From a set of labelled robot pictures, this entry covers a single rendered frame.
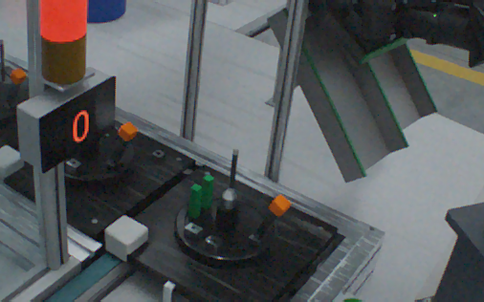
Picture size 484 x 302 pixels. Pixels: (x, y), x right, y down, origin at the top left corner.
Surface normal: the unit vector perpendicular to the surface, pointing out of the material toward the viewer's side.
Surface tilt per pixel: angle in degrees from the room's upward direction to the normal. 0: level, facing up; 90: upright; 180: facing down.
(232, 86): 0
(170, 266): 0
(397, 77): 45
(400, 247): 0
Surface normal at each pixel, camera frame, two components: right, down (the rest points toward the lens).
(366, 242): 0.11, -0.82
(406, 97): 0.59, -0.25
